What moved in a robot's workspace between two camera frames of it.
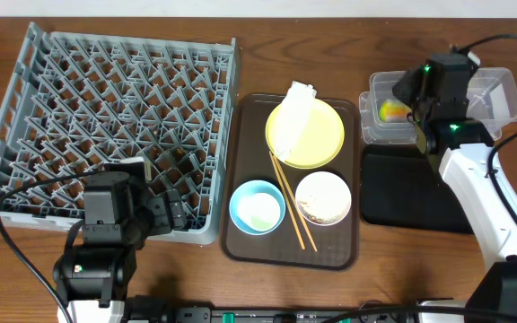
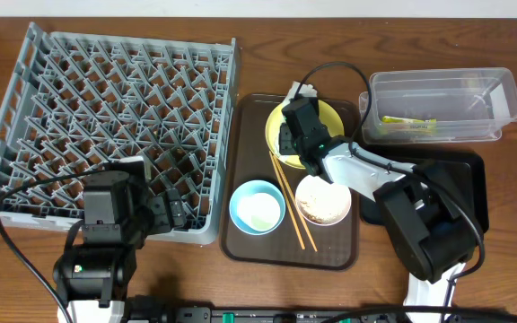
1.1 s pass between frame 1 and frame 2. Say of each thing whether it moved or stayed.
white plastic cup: stayed
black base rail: stayed
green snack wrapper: moved
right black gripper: moved
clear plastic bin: stayed
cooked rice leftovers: stayed
